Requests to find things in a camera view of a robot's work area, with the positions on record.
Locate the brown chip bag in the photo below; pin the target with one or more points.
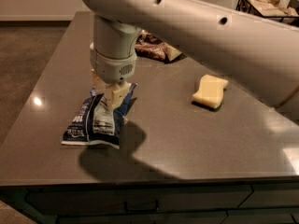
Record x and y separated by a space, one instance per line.
152 47

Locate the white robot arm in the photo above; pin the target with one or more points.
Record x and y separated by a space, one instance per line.
262 56

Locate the blue chip bag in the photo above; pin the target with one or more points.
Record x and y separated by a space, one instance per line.
94 124

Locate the dark cabinet drawers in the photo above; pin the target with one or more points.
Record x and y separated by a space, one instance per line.
157 204

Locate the stack of napkins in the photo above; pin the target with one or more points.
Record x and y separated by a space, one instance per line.
269 5

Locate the yellow sponge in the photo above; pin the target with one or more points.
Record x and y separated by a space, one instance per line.
210 91

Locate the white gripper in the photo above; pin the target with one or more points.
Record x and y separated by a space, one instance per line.
112 68

